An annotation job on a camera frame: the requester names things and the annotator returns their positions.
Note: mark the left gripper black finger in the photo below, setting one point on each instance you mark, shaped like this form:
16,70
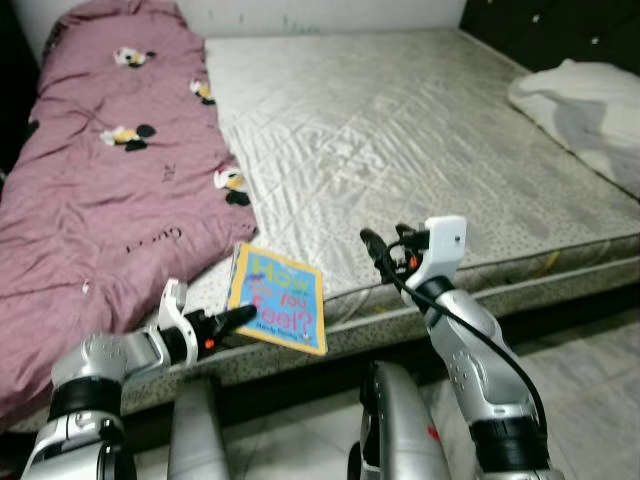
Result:
236,320

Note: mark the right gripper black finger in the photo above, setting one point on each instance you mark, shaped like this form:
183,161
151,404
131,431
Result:
378,250

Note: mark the blue yellow children's book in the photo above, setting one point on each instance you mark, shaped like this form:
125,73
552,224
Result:
285,300

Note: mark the pink cartoon print blanket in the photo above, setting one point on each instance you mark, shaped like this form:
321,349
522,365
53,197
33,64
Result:
110,200

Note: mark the cream pillow with black print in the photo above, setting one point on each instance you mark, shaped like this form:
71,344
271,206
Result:
590,110

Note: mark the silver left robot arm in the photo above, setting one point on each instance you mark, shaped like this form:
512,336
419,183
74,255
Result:
90,380

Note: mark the silver left robot leg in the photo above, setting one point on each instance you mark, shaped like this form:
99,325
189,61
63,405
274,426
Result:
198,430

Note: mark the silver robot leg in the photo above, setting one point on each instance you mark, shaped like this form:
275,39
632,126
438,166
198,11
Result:
400,430
198,430

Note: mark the white quilted mattress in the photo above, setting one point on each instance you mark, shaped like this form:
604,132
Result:
400,130

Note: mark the black bed base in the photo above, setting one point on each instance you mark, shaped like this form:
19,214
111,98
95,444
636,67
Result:
560,325

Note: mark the silver right robot leg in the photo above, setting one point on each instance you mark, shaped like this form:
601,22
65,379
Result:
400,430

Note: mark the black tufted headboard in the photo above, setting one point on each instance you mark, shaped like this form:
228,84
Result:
550,30

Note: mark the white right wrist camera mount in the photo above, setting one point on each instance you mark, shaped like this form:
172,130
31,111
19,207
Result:
445,245

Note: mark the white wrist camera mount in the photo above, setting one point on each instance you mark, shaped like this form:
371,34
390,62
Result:
172,305
445,245

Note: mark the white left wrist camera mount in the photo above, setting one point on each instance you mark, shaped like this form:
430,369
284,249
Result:
172,305

